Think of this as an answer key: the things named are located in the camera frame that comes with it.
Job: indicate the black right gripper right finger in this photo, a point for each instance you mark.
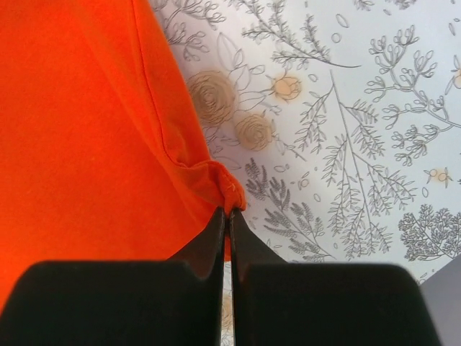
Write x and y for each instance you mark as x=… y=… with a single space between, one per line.
x=282 y=303

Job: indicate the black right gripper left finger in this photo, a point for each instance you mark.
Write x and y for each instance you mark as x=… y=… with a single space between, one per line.
x=172 y=302

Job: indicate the orange t-shirt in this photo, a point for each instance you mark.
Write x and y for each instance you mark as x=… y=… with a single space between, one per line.
x=102 y=154

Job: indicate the floral patterned table mat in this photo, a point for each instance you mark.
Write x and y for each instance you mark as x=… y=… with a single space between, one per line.
x=341 y=119

